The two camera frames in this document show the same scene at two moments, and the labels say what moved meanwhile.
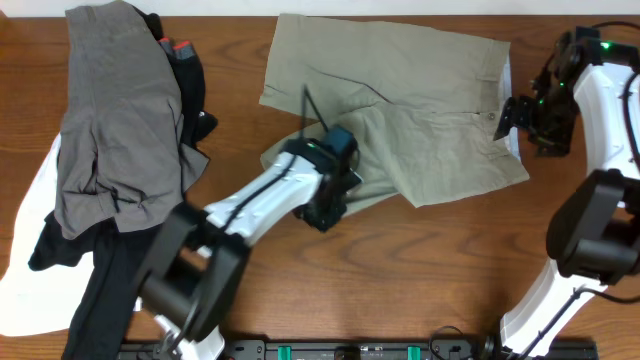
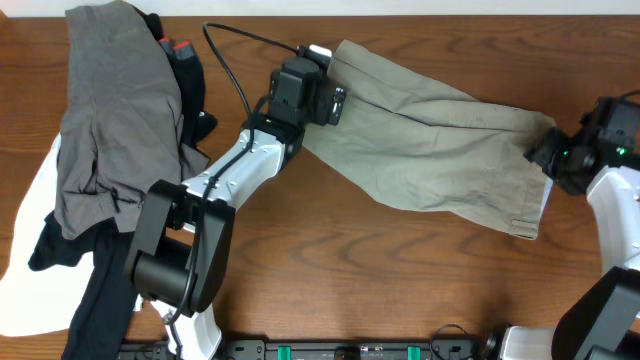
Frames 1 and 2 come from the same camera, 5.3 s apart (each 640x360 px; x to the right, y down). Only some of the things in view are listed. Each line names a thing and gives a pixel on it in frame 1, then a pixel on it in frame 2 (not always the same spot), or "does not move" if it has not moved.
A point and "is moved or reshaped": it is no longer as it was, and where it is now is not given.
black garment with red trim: [190, 81] does not move
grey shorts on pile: [122, 161] does not move
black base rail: [581, 348] does not move
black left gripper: [324, 224] → [330, 109]
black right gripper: [517, 113] → [543, 150]
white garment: [36, 302] does not move
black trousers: [99, 324] does not move
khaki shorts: [421, 109] is moved or reshaped
